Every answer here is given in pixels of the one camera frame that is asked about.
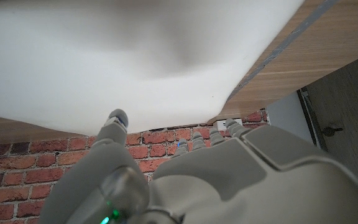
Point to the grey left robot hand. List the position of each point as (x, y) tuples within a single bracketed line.
[(244, 186)]

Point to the white memory foam sheet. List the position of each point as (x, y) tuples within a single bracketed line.
[(104, 62)]

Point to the white partition panel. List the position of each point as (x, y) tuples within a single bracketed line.
[(287, 115)]

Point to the grey tape strip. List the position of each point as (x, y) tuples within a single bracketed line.
[(278, 50)]

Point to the red brick printed backdrop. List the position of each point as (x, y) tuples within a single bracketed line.
[(26, 165)]

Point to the black door frame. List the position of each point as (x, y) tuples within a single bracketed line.
[(310, 115)]

